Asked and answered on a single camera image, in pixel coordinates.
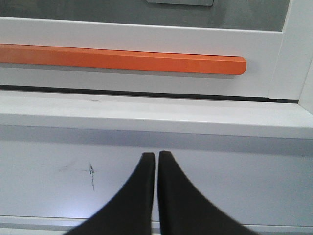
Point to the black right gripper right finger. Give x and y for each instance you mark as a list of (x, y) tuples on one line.
[(183, 210)]

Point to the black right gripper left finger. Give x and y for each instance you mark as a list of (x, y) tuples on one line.
[(129, 212)]

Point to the orange sash handle bar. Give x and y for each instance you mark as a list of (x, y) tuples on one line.
[(120, 59)]

